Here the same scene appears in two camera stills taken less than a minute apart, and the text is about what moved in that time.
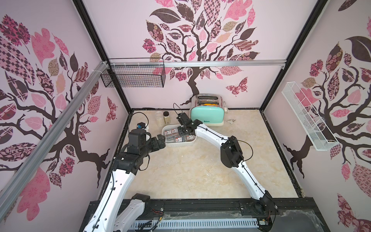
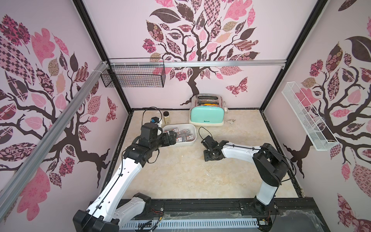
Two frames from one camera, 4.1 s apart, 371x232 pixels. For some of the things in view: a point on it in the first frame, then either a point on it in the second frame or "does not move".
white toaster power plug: [231, 121] does not move
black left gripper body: [154, 146] -> [164, 140]
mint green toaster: [208, 108] does not move
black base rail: [300, 214] does not move
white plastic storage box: [173, 138] does not move
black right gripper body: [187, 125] -> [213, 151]
